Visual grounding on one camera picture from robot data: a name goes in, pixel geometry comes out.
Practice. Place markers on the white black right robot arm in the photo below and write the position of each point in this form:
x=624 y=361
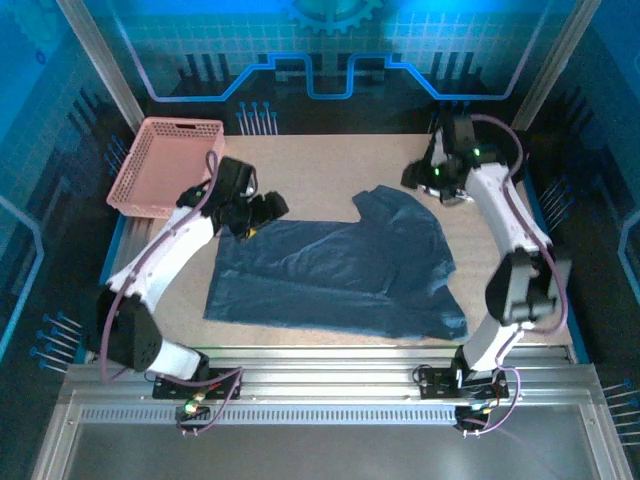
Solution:
x=505 y=210

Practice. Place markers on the pink plastic basket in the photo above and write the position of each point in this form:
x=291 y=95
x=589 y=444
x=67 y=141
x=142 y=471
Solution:
x=165 y=160

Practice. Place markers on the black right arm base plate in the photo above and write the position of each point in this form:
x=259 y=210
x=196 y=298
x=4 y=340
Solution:
x=435 y=382

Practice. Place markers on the aluminium frame post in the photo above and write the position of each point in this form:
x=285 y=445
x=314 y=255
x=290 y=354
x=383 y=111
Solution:
x=555 y=60
x=100 y=65

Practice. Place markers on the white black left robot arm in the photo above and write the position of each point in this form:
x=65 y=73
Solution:
x=160 y=250

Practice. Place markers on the right connector board with LED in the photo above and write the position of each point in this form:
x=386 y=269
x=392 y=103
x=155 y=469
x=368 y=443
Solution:
x=475 y=415

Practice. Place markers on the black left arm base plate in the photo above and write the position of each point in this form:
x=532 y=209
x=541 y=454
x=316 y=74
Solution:
x=170 y=387

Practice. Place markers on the left connector board with LED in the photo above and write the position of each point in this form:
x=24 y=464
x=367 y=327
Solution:
x=192 y=407

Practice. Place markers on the connector board with led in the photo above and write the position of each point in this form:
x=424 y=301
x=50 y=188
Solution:
x=192 y=407
x=475 y=415

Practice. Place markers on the perforated metal strip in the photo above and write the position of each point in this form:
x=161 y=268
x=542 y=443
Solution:
x=300 y=415

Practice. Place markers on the blue t-shirt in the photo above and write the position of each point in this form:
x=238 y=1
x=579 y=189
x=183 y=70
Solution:
x=325 y=270

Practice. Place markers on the aluminium rail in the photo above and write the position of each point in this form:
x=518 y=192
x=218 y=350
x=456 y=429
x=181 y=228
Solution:
x=325 y=370

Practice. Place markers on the blue table edge strip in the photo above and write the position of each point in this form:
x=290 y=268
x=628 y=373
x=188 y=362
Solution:
x=575 y=330
x=112 y=250

